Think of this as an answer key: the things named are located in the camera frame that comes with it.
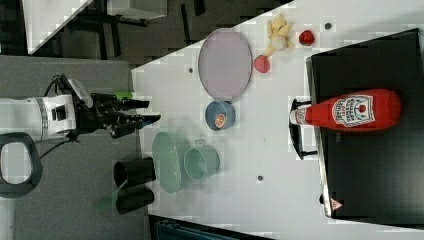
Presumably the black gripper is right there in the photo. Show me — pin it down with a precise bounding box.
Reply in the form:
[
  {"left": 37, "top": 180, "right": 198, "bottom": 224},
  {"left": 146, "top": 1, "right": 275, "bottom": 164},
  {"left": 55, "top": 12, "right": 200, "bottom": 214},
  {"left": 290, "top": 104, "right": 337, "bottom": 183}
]
[{"left": 75, "top": 93, "right": 161, "bottom": 139}]

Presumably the red plush ketchup bottle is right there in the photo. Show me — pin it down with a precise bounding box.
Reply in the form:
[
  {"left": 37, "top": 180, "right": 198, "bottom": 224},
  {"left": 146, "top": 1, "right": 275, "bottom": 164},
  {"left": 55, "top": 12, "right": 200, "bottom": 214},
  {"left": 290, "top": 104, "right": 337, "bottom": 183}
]
[{"left": 289, "top": 89, "right": 402, "bottom": 132}]

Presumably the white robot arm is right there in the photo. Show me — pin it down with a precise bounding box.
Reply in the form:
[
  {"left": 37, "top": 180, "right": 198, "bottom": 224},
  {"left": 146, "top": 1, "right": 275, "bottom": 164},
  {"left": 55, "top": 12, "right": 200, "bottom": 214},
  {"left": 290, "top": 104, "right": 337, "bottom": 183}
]
[{"left": 1, "top": 93, "right": 161, "bottom": 142}]

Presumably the black toaster oven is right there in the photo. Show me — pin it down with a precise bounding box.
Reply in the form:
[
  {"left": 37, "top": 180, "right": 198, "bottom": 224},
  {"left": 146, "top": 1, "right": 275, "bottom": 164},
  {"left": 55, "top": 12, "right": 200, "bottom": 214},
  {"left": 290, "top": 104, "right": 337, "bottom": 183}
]
[{"left": 306, "top": 28, "right": 424, "bottom": 229}]

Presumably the green perforated colander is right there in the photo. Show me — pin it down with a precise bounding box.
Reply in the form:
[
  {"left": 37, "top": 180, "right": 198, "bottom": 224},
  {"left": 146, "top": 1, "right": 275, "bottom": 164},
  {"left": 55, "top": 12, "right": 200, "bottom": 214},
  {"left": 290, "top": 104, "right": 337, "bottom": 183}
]
[{"left": 152, "top": 132, "right": 190, "bottom": 194}]

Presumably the black cylinder cup lower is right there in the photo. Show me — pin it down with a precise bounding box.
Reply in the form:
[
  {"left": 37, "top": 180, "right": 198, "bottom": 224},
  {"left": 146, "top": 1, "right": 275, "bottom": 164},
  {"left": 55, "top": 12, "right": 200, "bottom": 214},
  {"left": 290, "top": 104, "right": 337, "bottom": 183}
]
[{"left": 116, "top": 186, "right": 155, "bottom": 215}]

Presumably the blue bowl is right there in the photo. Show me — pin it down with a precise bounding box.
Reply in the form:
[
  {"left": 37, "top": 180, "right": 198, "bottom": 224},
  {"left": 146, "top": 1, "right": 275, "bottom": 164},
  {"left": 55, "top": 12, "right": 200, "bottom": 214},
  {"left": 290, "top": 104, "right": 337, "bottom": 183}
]
[{"left": 205, "top": 101, "right": 236, "bottom": 131}]

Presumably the green mug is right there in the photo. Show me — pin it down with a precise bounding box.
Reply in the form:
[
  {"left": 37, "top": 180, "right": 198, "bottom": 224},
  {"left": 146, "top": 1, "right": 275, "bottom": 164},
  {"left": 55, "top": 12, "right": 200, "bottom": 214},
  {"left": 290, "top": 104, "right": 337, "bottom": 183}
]
[{"left": 184, "top": 139, "right": 220, "bottom": 181}]

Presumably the orange slice toy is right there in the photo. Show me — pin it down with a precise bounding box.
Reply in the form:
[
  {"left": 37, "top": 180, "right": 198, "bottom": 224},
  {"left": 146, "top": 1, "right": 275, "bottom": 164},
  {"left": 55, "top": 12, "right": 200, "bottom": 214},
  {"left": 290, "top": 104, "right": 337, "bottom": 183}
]
[{"left": 215, "top": 114, "right": 226, "bottom": 129}]

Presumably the large grey round plate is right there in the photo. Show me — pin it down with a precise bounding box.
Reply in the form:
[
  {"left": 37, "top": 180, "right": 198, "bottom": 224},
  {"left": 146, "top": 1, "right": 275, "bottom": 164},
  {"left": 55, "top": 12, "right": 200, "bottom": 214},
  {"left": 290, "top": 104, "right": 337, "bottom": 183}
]
[{"left": 198, "top": 28, "right": 253, "bottom": 101}]

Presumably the pink strawberry toy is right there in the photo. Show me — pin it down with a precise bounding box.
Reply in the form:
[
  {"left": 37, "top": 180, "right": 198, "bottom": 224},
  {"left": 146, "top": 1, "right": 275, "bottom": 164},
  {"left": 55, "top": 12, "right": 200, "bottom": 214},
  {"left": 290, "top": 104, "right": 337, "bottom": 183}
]
[{"left": 254, "top": 55, "right": 270, "bottom": 73}]

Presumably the red strawberry toy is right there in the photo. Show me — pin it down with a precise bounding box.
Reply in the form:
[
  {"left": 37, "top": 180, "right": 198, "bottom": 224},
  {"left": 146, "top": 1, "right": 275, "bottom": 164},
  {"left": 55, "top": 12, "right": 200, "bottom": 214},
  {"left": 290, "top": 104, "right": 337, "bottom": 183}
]
[{"left": 299, "top": 30, "right": 315, "bottom": 46}]

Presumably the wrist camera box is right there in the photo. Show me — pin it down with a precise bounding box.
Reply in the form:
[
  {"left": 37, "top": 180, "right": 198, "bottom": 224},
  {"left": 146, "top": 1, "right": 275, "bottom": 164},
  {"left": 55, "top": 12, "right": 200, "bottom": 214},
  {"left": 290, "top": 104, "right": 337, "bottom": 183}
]
[{"left": 68, "top": 79, "right": 93, "bottom": 108}]

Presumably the black oven door handle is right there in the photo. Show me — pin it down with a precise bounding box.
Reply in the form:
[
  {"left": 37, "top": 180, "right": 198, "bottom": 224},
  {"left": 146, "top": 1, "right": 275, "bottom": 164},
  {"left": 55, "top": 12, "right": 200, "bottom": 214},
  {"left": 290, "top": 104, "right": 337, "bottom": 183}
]
[{"left": 289, "top": 99, "right": 318, "bottom": 160}]

